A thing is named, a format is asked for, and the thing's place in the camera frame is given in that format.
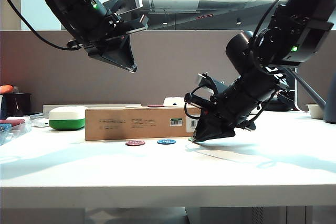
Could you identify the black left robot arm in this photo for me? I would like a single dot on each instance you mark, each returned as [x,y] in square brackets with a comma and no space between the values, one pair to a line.
[65,1]

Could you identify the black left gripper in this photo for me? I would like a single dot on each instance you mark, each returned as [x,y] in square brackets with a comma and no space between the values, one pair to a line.
[110,32]

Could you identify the black bag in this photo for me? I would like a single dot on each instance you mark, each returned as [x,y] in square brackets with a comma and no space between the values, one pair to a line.
[281,104]

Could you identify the white poker chip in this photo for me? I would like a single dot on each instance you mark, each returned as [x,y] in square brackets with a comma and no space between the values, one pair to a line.
[133,106]

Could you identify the white cube with dark dot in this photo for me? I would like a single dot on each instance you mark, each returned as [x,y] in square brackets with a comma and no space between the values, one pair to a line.
[173,102]

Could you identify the dark red chip stack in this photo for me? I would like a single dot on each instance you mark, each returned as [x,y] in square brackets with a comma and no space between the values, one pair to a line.
[13,122]

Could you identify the blue chip stack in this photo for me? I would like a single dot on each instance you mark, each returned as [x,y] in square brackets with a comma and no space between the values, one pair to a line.
[4,128]

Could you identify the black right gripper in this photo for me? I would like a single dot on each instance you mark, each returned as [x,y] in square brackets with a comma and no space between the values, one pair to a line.
[231,106]

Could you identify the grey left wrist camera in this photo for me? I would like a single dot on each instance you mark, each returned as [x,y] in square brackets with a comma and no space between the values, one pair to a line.
[126,2]

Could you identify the clear plastic chip tray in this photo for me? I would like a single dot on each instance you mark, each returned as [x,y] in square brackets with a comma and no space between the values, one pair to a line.
[17,133]

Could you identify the black cup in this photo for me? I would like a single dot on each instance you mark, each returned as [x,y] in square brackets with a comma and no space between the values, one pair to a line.
[21,104]

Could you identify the grey divider with white edge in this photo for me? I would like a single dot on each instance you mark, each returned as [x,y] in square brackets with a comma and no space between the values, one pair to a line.
[315,82]

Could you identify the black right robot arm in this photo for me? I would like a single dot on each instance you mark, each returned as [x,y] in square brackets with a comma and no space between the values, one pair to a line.
[288,24]

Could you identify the dark red poker chip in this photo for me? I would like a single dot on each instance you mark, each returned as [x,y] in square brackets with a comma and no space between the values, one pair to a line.
[155,106]

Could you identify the orange object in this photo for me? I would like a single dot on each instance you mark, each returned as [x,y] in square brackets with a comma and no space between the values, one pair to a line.
[5,89]

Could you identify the small white paper cup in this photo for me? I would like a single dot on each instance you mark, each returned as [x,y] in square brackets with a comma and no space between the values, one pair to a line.
[315,111]

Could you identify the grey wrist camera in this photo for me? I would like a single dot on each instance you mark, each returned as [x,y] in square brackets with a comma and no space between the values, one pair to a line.
[210,85]
[126,2]

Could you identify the brown cardboard rectangular box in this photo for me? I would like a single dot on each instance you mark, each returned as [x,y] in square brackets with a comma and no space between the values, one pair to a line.
[131,125]

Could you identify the small white earbud case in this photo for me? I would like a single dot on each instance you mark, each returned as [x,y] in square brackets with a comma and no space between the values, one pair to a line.
[41,123]

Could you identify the green and white case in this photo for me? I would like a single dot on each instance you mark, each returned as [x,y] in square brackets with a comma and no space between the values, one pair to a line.
[67,119]

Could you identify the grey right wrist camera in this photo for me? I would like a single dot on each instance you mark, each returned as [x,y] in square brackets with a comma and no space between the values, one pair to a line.
[210,85]

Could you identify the wide grey desk divider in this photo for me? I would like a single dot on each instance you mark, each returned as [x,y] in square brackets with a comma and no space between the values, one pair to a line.
[170,64]

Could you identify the grey watering can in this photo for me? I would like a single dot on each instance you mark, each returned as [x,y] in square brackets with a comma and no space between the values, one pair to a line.
[331,103]

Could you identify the blue poker chip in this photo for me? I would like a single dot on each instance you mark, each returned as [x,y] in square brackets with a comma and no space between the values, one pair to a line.
[166,142]

